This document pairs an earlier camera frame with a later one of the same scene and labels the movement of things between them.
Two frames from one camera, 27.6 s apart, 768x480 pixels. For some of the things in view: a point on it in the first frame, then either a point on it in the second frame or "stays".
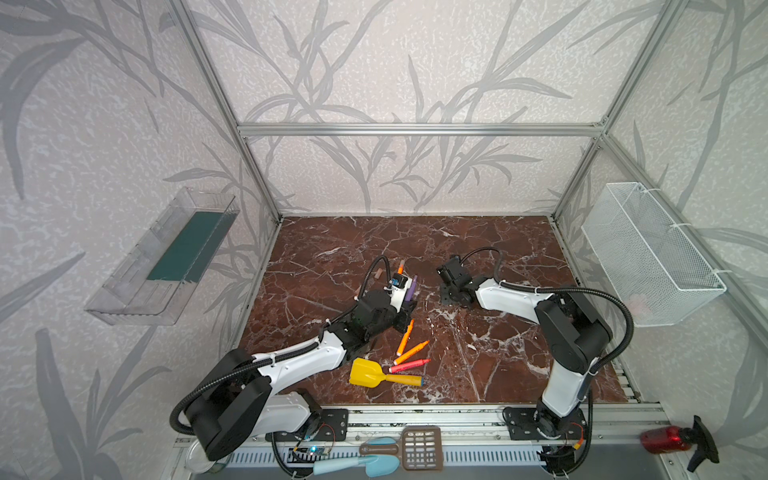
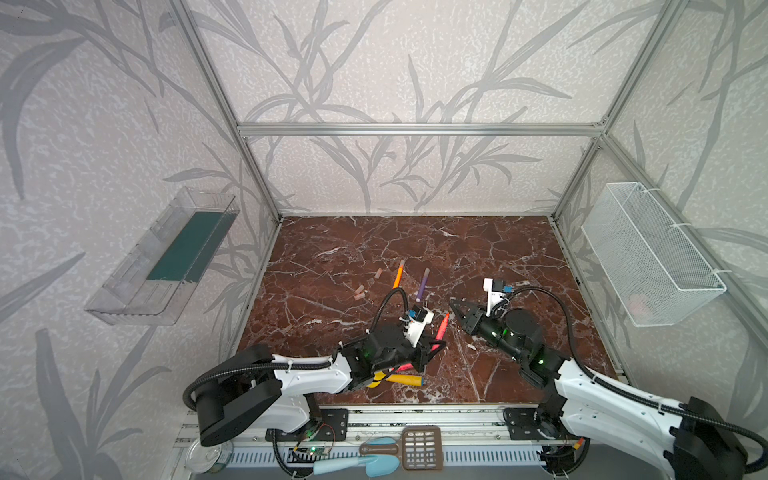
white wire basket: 660,277 stays
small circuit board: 318,450 stays
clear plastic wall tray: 152,284 stays
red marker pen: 403,366 stays
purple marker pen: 410,293 → 423,285
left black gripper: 405,306 → 424,347
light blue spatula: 379,466 stays
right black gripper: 447,273 → 475,322
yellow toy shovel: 369,373 stays
